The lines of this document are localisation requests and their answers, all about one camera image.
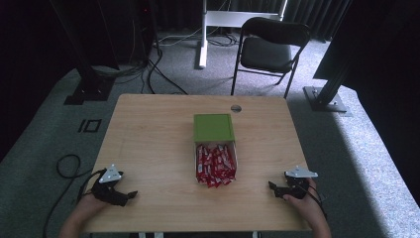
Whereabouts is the pile of red snack packets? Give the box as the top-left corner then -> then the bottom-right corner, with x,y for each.
195,143 -> 238,189

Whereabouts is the black floor cable bundle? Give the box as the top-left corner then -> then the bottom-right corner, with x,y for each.
92,19 -> 239,96

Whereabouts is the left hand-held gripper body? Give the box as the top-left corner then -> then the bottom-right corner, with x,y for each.
90,164 -> 126,207

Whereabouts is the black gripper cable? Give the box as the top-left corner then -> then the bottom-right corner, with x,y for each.
42,154 -> 107,238
296,183 -> 329,221

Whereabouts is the black metal stand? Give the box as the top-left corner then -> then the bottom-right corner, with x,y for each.
49,0 -> 117,106
302,0 -> 353,114

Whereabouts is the person's right hand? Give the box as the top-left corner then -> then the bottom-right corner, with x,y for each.
282,178 -> 323,222

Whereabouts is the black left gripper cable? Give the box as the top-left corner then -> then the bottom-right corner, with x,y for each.
42,154 -> 107,238

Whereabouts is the white desk frame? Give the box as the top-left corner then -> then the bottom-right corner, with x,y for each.
197,0 -> 289,70

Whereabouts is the green box sleeve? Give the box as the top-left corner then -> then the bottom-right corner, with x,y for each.
192,113 -> 237,144

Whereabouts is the white box drawer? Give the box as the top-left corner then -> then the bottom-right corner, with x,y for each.
193,140 -> 240,186

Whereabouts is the person's left hand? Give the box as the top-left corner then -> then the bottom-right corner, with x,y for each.
76,192 -> 112,220

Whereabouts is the dark curtain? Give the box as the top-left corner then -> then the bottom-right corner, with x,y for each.
152,0 -> 355,43

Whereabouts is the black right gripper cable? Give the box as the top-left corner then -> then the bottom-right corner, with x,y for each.
296,183 -> 329,221

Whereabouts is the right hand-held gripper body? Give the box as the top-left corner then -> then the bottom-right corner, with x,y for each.
278,166 -> 320,200

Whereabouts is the black folding chair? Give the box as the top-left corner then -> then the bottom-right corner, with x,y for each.
230,17 -> 312,100

